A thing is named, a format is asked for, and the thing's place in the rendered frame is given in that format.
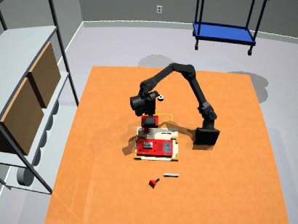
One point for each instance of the black toy wheel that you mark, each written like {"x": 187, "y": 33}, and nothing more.
{"x": 161, "y": 97}

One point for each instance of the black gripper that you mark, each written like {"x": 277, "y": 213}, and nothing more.
{"x": 150, "y": 122}

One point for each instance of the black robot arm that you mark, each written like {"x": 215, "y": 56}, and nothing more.
{"x": 145, "y": 97}

